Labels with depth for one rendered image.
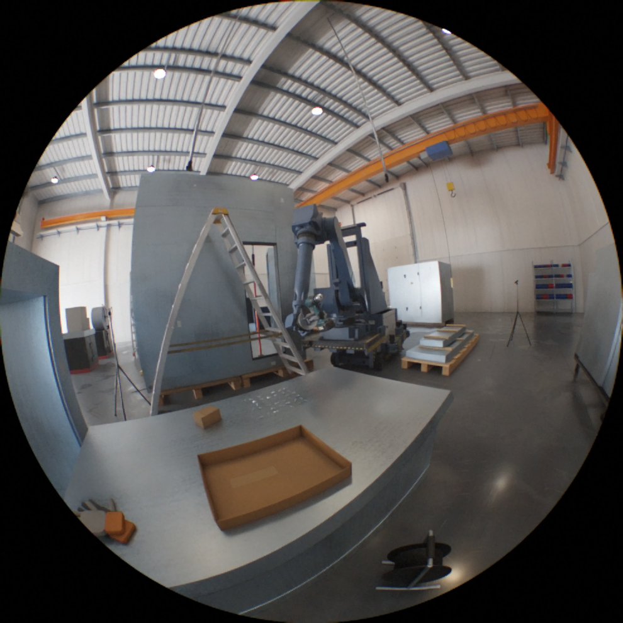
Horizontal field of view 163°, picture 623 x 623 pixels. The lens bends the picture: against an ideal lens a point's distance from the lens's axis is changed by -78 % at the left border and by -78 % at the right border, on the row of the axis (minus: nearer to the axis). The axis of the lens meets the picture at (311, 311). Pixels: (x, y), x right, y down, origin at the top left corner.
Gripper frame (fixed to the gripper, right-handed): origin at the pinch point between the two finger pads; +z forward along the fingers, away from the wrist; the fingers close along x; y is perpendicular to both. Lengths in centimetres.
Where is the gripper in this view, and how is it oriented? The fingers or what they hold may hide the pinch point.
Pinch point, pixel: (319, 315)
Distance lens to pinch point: 138.0
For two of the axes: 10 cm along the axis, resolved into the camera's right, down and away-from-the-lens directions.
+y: 4.7, 8.8, 0.4
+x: -7.7, 4.3, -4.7
